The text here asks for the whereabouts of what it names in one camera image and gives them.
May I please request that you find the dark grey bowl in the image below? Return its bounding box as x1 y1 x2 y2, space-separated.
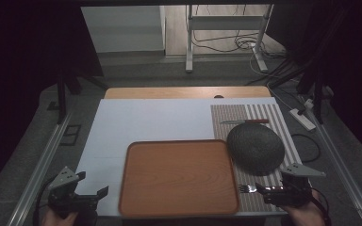
225 122 286 175

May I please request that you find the black tripod stand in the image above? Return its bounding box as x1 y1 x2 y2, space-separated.
244 6 350 125

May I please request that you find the striped placemat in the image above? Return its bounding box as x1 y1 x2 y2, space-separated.
210 104 304 214

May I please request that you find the white partition panel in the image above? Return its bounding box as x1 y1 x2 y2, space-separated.
80 5 166 54

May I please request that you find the aluminium rail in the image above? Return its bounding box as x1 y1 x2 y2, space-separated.
7 112 74 226
298 93 362 226

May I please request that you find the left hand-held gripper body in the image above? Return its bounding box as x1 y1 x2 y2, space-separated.
47 166 100 219

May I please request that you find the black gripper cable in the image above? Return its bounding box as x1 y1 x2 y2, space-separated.
310 187 333 226
32 177 55 226

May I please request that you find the black cable loop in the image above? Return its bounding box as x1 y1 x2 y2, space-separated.
290 133 321 164

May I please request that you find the black floor socket plate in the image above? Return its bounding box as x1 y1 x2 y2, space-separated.
59 124 82 147

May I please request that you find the brown wooden tray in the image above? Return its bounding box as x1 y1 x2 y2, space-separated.
118 138 240 218

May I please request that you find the person's right hand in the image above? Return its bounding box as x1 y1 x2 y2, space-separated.
279 190 327 226

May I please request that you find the white metal stand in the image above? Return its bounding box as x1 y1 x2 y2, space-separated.
185 4 275 74

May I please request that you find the silver fork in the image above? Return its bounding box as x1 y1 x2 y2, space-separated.
238 184 285 193

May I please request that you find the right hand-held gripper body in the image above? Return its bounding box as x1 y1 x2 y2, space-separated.
263 162 327 209

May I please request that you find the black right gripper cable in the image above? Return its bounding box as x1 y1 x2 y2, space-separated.
310 187 333 226

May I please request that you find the pale blue table sheet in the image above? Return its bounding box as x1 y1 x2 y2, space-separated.
74 96 304 218

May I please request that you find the red-handled knife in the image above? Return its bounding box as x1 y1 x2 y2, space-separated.
220 119 271 125

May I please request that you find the wooden table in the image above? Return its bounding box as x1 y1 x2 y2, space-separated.
104 86 272 100

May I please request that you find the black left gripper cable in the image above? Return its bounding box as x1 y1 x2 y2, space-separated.
32 177 55 226

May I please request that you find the person's left hand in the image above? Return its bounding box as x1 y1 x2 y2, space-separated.
41 208 80 226

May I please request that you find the tangle of floor cables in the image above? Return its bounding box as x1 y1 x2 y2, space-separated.
189 4 288 78

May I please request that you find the white power strip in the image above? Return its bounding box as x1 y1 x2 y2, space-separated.
288 107 317 132

